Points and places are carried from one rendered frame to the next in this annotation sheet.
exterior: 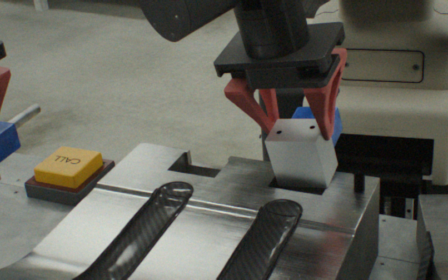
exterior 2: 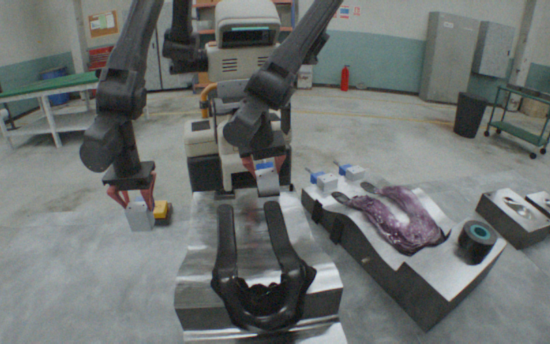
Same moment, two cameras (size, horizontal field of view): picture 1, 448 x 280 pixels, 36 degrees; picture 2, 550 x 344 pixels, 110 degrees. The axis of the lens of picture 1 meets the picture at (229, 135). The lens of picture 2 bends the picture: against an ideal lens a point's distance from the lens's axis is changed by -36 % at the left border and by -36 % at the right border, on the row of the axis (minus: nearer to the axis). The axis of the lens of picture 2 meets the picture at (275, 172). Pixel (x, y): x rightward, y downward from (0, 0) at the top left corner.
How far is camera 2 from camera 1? 0.28 m
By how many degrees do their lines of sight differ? 31
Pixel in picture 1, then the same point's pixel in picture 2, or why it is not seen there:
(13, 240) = (152, 244)
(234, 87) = (245, 161)
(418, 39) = not seen: hidden behind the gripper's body
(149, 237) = (228, 228)
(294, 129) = (265, 173)
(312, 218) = (284, 205)
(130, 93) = not seen: hidden behind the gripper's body
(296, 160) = (269, 185)
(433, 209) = (310, 191)
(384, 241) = not seen: hidden behind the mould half
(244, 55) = (250, 147)
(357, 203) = (294, 195)
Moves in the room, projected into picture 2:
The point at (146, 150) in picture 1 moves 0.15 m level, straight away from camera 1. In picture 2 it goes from (198, 194) to (174, 173)
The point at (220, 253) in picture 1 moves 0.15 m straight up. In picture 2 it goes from (262, 226) to (260, 163)
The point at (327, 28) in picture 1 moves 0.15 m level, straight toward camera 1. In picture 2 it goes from (276, 133) to (312, 160)
